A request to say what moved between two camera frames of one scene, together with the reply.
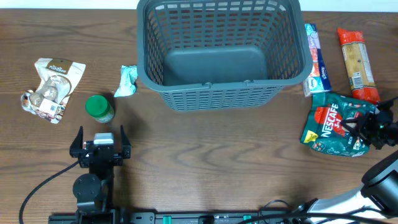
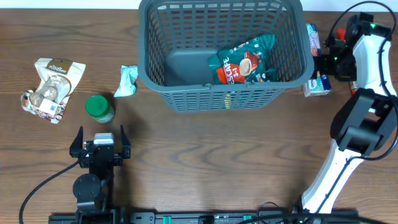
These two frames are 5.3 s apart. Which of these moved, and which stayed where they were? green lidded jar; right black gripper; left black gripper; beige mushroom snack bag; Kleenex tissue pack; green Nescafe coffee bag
Moved: green Nescafe coffee bag; right black gripper
Stayed: Kleenex tissue pack; green lidded jar; beige mushroom snack bag; left black gripper
